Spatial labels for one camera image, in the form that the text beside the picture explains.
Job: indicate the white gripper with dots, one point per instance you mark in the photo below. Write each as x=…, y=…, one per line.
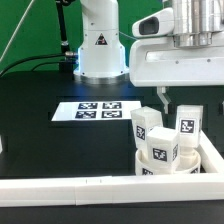
x=156, y=62

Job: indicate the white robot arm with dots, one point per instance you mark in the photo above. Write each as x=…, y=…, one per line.
x=180, y=45

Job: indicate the white marker sheet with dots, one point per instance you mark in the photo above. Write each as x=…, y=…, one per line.
x=95, y=111

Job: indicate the white L-shaped fence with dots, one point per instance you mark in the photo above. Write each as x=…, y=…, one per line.
x=208, y=185

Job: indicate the thin white rod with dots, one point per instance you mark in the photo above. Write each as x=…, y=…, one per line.
x=12, y=37

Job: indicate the white part left edge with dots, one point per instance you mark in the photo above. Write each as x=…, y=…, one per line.
x=1, y=148

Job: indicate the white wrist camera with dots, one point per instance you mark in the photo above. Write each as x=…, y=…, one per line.
x=158, y=24

